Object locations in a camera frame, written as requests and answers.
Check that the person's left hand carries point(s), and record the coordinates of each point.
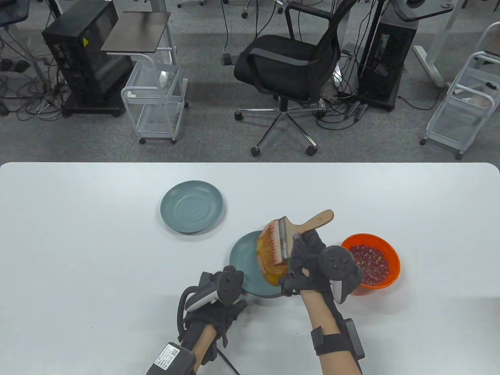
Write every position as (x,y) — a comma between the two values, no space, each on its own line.
(213,316)

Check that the person's right hand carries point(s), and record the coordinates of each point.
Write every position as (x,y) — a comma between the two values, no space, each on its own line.
(306,250)

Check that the wooden brush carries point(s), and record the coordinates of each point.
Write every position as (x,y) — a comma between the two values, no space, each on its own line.
(312,222)

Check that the brown bread slice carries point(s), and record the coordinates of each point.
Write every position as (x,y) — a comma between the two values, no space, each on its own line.
(265,258)

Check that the teal round plate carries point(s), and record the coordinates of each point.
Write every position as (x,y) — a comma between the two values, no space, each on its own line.
(242,258)
(191,207)

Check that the person's right forearm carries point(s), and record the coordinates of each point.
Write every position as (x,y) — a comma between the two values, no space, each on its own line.
(318,312)

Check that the person's left forearm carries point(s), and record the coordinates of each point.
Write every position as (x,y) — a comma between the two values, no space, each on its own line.
(205,343)

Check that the black round hand controller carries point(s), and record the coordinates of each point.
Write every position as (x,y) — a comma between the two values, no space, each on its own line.
(338,261)
(228,283)

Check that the orange plastic bowl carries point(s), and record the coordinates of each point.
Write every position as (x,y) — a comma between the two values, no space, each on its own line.
(394,258)

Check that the black power strip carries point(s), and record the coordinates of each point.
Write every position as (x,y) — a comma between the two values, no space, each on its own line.
(357,109)

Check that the black office chair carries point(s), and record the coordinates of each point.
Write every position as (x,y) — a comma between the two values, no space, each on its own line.
(281,62)

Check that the black power adapter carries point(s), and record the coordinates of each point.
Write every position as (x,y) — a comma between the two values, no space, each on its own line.
(227,59)

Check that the black computer tower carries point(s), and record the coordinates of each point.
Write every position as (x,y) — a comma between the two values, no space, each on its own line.
(78,58)
(386,58)

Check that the white desk leg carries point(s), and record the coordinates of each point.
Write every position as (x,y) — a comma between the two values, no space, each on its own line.
(429,66)

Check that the black desk top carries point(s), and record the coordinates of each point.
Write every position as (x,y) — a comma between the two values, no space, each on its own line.
(425,11)

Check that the brown side table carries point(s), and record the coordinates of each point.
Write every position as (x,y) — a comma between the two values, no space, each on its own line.
(136,31)

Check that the black labelled wrist camera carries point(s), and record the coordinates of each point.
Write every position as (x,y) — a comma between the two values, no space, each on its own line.
(172,359)

